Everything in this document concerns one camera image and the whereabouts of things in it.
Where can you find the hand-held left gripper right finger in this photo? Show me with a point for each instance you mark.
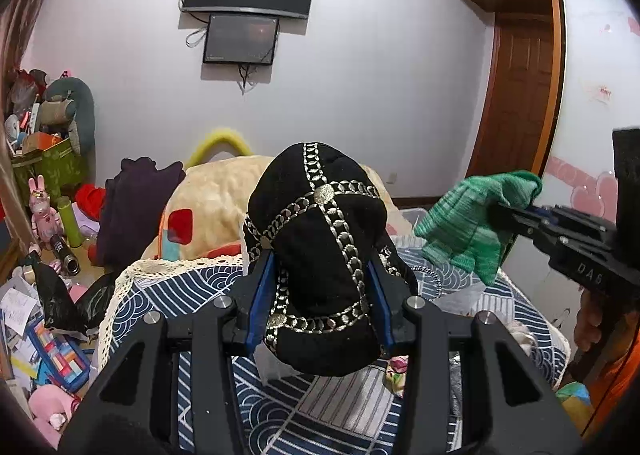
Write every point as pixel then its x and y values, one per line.
pixel 377 292

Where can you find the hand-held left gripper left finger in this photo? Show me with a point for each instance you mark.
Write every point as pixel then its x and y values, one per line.
pixel 261 287

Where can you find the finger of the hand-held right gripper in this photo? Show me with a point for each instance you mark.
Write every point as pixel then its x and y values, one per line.
pixel 520 225
pixel 575 222

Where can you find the green knit glove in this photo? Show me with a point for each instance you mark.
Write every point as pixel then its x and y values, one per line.
pixel 467 227

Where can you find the person's right hand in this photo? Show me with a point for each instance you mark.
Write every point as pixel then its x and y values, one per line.
pixel 586 322

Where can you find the blue wave-patterned bedspread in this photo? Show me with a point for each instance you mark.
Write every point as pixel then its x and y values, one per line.
pixel 200 285

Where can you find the clear plastic box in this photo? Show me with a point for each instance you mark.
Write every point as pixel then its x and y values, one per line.
pixel 415 220

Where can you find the floral cloth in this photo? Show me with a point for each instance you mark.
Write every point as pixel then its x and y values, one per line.
pixel 396 375

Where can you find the large beige plush toy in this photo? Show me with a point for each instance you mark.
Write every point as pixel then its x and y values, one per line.
pixel 220 200

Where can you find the brown wooden door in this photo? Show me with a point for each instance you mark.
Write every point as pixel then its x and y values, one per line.
pixel 517 100

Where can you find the cream lace-trimmed cloth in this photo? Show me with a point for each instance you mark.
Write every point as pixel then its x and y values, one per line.
pixel 130 280

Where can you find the white sliding wardrobe door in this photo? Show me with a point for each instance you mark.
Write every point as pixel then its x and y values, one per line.
pixel 585 85

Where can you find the dark purple garment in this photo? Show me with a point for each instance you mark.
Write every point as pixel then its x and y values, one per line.
pixel 132 210

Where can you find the yellow plush arch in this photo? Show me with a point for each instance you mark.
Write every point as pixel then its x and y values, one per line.
pixel 220 137

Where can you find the red cloth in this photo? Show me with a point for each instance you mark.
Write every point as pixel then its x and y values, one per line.
pixel 91 202

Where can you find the black flashlight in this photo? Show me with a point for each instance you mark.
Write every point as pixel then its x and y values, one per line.
pixel 65 255

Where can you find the green bottle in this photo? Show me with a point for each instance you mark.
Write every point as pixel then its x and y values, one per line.
pixel 70 225

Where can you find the black plastic bag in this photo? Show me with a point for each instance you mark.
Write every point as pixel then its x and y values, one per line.
pixel 60 300

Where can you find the colourful pencil case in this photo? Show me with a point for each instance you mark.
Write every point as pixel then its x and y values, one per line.
pixel 57 360

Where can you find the pink bunny toy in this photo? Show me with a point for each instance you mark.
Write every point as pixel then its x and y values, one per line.
pixel 44 217

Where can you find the green storage box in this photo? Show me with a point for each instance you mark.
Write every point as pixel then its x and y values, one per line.
pixel 47 170

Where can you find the white paper sheets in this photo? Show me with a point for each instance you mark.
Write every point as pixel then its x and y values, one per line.
pixel 17 305

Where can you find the pink plush toy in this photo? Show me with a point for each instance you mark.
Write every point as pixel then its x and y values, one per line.
pixel 47 407

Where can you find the grey plush toy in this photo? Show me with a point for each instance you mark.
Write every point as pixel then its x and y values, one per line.
pixel 77 110

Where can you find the orange box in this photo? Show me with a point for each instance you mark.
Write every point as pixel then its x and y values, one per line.
pixel 42 141

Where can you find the wall socket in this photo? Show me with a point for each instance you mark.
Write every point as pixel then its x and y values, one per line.
pixel 391 178

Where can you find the small black wall monitor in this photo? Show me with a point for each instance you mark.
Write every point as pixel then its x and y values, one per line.
pixel 241 39

